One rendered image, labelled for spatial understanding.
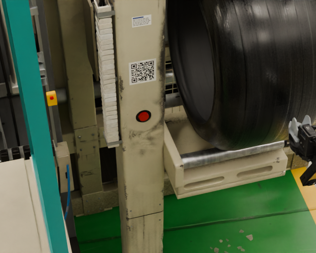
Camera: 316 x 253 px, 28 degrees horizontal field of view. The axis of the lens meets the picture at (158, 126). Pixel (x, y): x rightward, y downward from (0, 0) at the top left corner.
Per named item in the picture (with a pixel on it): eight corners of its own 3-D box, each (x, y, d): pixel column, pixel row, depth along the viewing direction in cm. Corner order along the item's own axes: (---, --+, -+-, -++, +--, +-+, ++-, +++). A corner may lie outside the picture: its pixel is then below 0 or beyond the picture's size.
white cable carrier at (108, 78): (108, 148, 185) (97, 8, 153) (104, 137, 188) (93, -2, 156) (122, 145, 186) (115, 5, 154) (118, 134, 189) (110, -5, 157)
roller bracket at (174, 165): (174, 190, 186) (175, 166, 180) (139, 105, 215) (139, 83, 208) (185, 187, 187) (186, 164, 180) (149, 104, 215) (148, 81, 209)
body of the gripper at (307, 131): (324, 118, 156) (349, 146, 147) (320, 145, 161) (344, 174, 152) (296, 123, 155) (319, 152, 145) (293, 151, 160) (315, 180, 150)
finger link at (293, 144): (300, 130, 162) (316, 149, 155) (300, 135, 163) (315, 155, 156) (284, 133, 161) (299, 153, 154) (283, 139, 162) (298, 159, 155)
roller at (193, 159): (178, 159, 185) (174, 152, 189) (179, 172, 187) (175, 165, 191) (287, 136, 192) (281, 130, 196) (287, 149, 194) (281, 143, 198)
